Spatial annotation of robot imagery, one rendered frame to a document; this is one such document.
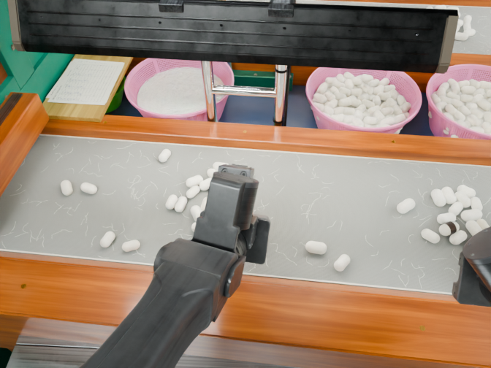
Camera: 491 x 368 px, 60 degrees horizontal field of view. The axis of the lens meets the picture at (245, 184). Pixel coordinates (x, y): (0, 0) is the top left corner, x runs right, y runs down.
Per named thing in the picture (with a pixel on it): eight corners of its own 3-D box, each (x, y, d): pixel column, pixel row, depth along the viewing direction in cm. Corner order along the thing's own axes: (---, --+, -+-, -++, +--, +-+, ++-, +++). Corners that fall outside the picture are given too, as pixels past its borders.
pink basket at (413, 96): (431, 147, 100) (445, 116, 93) (325, 169, 96) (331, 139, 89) (380, 81, 117) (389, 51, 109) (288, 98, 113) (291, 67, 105)
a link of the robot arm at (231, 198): (207, 166, 55) (169, 173, 43) (272, 182, 53) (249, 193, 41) (191, 251, 56) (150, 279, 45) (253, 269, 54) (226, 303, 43)
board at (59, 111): (101, 123, 94) (99, 118, 93) (36, 118, 95) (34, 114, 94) (141, 41, 115) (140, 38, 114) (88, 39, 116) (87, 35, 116)
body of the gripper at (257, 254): (203, 208, 63) (189, 217, 55) (271, 217, 61) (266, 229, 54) (199, 250, 63) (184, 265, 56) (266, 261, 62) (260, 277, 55)
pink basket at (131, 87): (256, 117, 108) (256, 86, 101) (164, 162, 98) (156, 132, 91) (201, 68, 122) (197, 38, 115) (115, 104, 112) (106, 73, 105)
